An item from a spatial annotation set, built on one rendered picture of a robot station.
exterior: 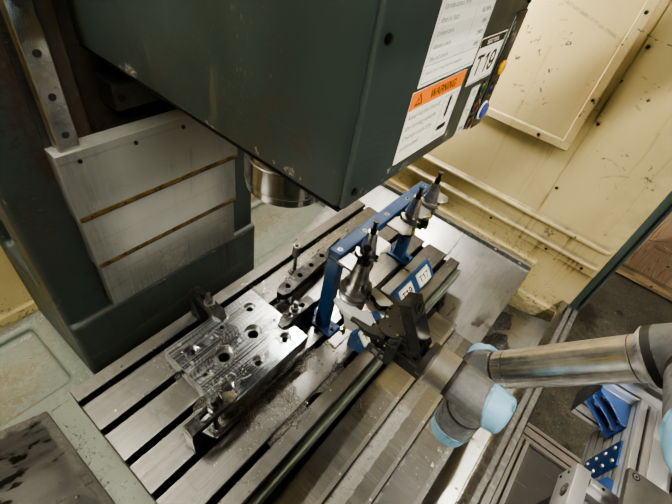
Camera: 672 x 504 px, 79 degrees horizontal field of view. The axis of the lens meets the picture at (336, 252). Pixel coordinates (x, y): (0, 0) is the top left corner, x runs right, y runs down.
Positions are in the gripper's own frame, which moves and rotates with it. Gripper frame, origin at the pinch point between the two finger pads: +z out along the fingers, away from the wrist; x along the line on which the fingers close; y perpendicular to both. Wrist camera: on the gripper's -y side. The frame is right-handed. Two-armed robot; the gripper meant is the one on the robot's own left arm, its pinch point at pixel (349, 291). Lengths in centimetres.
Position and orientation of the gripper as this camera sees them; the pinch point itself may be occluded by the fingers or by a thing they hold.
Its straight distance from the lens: 81.2
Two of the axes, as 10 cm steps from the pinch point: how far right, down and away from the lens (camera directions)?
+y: -1.5, 6.9, 7.0
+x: 6.3, -4.8, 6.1
